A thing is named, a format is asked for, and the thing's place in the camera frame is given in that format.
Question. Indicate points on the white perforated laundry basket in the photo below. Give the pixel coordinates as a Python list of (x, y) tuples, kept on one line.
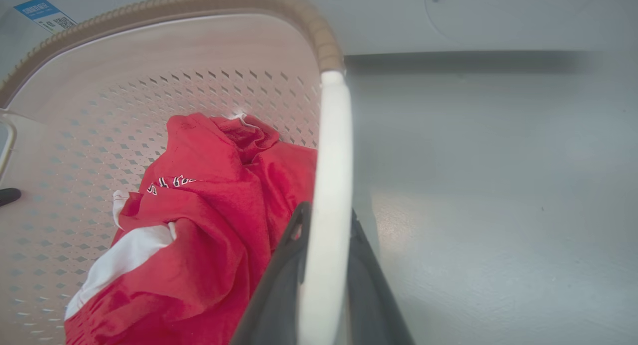
[(89, 150)]

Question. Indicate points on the blue and white label sticker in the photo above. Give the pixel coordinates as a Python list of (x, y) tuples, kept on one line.
[(46, 15)]

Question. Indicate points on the dark grey pointed right gripper left finger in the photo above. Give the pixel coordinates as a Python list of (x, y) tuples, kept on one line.
[(9, 196)]

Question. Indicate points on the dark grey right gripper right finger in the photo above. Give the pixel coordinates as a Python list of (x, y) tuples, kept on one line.
[(371, 295)]

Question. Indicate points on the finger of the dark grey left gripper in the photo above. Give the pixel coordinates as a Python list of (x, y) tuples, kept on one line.
[(279, 295)]

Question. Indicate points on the white washing machine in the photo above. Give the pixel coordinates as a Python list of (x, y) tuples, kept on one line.
[(478, 16)]

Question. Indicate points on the red and white garment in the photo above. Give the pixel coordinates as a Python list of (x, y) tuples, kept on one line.
[(209, 235)]

